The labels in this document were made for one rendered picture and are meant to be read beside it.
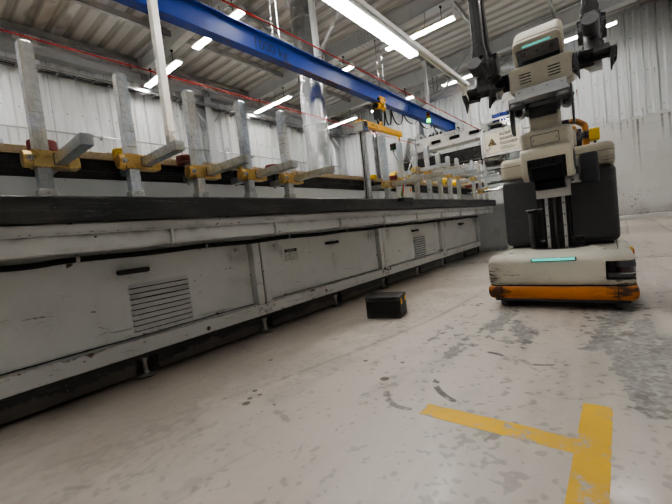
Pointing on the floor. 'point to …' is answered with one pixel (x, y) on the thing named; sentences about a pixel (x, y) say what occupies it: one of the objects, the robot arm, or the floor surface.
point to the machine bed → (185, 285)
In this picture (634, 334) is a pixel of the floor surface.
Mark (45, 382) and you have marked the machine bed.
